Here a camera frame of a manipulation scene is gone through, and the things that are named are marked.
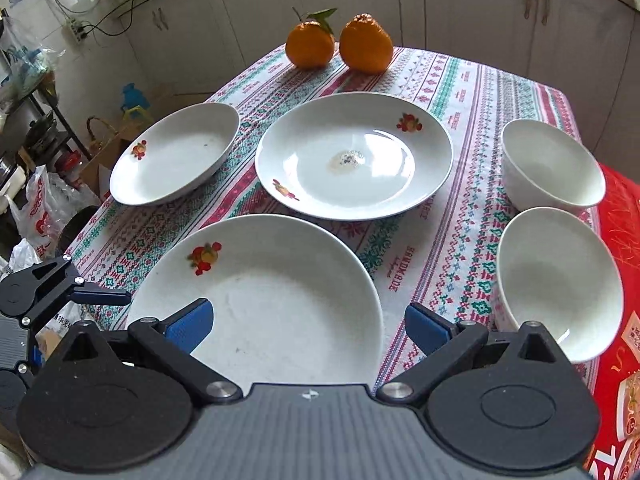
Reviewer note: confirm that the red printed cloth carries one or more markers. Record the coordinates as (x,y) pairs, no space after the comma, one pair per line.
(620,240)

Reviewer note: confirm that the wicker basket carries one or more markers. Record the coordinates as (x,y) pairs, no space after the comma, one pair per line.
(102,135)

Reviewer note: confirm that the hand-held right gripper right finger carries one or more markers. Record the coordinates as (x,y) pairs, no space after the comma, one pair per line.
(425,327)

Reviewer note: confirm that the clear blue-print plastic bag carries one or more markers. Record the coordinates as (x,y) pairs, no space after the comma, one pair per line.
(27,55)

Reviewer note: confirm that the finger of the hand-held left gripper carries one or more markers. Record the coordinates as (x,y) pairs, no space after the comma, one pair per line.
(105,297)

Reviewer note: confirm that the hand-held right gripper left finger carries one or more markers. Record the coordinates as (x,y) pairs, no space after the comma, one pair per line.
(192,325)

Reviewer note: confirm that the orange without leaf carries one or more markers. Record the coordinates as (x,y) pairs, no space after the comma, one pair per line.
(366,45)

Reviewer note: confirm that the blue plastic toy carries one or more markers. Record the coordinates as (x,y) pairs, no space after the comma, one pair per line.
(135,100)

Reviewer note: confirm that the white plate stained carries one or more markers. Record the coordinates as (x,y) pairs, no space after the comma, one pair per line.
(320,180)

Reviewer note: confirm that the orange with green leaf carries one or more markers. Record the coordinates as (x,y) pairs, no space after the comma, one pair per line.
(310,45)

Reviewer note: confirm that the metal storage rack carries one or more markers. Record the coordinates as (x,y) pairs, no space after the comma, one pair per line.
(60,120)

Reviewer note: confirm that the white bowl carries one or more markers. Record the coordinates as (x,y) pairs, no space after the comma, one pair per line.
(555,280)
(545,170)

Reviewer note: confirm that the cardboard box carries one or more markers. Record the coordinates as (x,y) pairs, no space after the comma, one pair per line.
(107,160)

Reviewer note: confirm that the white red-print plastic bag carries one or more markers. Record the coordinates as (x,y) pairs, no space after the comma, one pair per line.
(47,205)

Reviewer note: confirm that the large white plate fruit print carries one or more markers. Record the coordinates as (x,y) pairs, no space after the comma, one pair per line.
(290,300)

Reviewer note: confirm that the black cooking pot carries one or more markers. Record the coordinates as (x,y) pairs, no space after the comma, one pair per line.
(40,132)

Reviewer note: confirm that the patterned tablecloth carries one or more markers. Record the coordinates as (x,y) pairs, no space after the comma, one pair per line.
(450,125)

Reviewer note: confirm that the white kitchen cabinet unit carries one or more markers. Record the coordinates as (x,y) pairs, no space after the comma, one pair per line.
(475,15)

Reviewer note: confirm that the white power strip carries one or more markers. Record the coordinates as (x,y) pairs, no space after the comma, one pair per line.
(77,29)

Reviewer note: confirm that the white plate small fruit print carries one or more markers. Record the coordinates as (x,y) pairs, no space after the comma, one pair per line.
(185,155)

